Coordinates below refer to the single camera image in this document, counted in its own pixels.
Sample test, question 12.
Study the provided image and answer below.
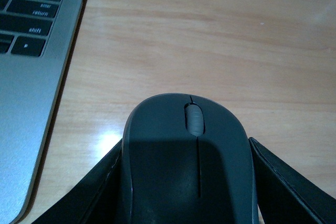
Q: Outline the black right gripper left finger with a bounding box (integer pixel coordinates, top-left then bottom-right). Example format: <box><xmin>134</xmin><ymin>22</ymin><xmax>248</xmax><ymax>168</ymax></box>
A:
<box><xmin>34</xmin><ymin>141</ymin><xmax>122</xmax><ymax>224</ymax></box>

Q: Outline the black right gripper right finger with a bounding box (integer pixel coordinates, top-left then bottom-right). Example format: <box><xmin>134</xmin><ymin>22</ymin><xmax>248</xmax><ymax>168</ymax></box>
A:
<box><xmin>249</xmin><ymin>137</ymin><xmax>335</xmax><ymax>223</ymax></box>

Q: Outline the grey open laptop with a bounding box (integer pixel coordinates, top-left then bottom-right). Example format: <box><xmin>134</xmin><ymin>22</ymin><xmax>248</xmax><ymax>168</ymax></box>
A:
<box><xmin>1</xmin><ymin>0</ymin><xmax>84</xmax><ymax>223</ymax></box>

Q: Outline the dark grey wireless mouse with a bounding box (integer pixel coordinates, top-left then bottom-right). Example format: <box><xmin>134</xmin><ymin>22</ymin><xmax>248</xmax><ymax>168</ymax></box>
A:
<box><xmin>115</xmin><ymin>93</ymin><xmax>259</xmax><ymax>223</ymax></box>

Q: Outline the wooden computer desk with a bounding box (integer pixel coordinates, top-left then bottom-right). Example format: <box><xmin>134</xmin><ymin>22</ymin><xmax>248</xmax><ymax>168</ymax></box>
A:
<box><xmin>22</xmin><ymin>0</ymin><xmax>335</xmax><ymax>223</ymax></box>

